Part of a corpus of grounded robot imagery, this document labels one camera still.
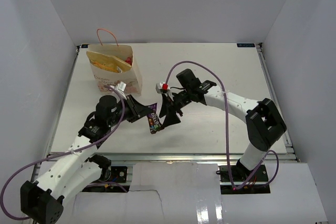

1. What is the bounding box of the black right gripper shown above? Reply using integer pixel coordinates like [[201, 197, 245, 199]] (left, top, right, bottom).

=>
[[159, 88, 193, 127]]

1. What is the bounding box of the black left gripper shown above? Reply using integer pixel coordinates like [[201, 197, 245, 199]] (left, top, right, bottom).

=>
[[108, 94, 153, 127]]

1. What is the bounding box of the brown M&M's packet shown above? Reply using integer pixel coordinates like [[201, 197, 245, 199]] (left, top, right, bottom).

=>
[[147, 103, 164, 134]]

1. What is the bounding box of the small pink candy packet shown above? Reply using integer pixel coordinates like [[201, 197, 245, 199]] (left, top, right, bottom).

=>
[[125, 57, 132, 65]]

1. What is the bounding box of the tan popcorn chips bag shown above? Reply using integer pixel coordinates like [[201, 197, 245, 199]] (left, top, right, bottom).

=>
[[86, 51, 132, 73]]

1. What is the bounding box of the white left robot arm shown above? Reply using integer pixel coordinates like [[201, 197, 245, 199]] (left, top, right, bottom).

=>
[[20, 95, 152, 223]]

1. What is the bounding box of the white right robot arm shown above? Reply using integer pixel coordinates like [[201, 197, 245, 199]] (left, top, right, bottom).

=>
[[156, 69, 287, 182]]

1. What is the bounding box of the cream bear paper bag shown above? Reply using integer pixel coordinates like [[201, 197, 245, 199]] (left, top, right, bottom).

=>
[[86, 39, 142, 95]]

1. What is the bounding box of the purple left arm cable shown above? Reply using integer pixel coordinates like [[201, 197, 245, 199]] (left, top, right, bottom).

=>
[[0, 84, 130, 220]]

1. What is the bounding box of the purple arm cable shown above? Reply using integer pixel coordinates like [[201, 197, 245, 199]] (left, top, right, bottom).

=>
[[165, 61, 279, 190], [0, 84, 130, 220]]

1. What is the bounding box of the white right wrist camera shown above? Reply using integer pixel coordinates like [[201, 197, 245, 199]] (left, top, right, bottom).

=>
[[155, 82, 172, 97]]

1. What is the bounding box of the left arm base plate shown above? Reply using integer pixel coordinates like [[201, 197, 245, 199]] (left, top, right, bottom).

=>
[[102, 166, 128, 184]]

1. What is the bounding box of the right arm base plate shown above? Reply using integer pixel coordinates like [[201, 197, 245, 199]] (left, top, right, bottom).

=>
[[216, 165, 269, 184]]

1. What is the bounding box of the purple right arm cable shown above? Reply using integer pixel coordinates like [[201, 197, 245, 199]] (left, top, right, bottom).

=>
[[165, 61, 279, 190]]

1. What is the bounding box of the aluminium table frame rail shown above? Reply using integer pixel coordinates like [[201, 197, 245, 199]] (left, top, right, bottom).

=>
[[98, 153, 297, 164]]

